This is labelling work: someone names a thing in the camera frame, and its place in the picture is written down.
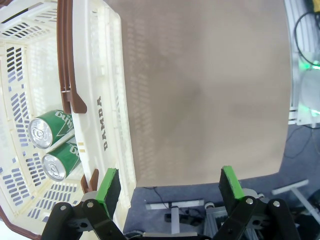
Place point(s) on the grey metal stand foot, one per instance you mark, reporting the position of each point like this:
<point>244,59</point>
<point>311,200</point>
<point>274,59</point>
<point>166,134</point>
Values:
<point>290,187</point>

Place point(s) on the pale robot base platform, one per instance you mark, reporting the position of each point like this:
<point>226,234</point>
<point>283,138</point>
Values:
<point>305,87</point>

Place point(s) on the green soda can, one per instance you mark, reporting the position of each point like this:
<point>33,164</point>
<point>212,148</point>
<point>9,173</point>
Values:
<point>67,155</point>
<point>55,122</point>

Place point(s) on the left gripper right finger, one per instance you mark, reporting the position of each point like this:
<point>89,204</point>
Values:
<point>230,190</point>

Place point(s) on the grey metal table frame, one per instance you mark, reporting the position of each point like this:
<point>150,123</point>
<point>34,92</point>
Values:
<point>175,203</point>

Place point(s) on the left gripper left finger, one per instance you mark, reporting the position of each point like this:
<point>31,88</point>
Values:
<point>110,190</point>

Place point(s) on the cream basket with brown rim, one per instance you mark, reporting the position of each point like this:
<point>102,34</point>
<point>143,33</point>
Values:
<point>107,75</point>

